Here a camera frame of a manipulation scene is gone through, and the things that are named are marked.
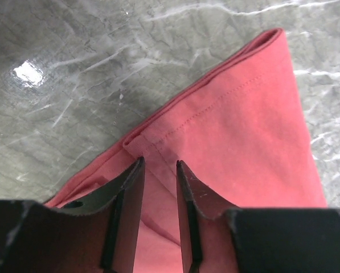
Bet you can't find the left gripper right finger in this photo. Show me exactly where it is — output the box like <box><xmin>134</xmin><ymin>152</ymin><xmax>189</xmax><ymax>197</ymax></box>
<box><xmin>176</xmin><ymin>160</ymin><xmax>340</xmax><ymax>272</ymax></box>

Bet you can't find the dark red t-shirt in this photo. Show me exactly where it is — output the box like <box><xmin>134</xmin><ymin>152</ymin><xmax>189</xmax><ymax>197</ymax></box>
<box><xmin>47</xmin><ymin>28</ymin><xmax>327</xmax><ymax>272</ymax></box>

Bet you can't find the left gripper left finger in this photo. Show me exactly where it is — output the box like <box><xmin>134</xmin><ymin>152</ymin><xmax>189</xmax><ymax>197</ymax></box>
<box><xmin>0</xmin><ymin>158</ymin><xmax>145</xmax><ymax>272</ymax></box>

